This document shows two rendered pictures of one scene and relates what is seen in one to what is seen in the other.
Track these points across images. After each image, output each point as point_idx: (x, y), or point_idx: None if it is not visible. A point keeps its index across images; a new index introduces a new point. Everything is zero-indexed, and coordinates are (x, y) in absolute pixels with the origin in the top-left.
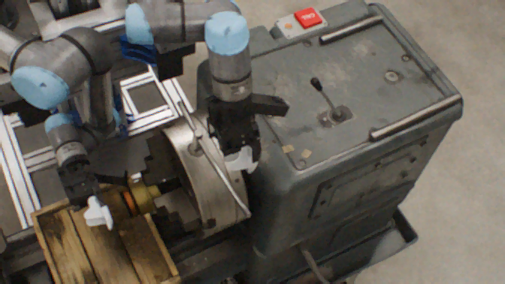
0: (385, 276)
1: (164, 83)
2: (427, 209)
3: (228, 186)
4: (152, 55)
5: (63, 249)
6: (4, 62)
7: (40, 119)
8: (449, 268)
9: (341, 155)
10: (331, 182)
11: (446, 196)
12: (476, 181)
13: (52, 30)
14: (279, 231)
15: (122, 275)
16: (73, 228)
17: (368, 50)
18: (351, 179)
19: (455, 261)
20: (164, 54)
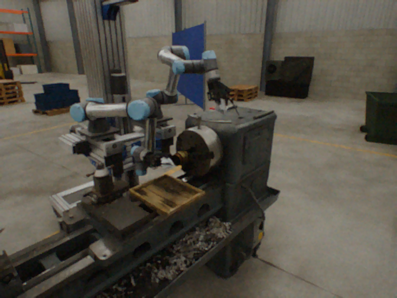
0: (272, 239)
1: None
2: (273, 214)
3: (218, 121)
4: (159, 143)
5: (148, 197)
6: (121, 109)
7: (119, 172)
8: (295, 230)
9: (248, 122)
10: (247, 135)
11: (277, 209)
12: (285, 203)
13: (120, 137)
14: (236, 161)
15: (179, 197)
16: (149, 191)
17: (238, 110)
18: (253, 139)
19: (295, 227)
20: (163, 143)
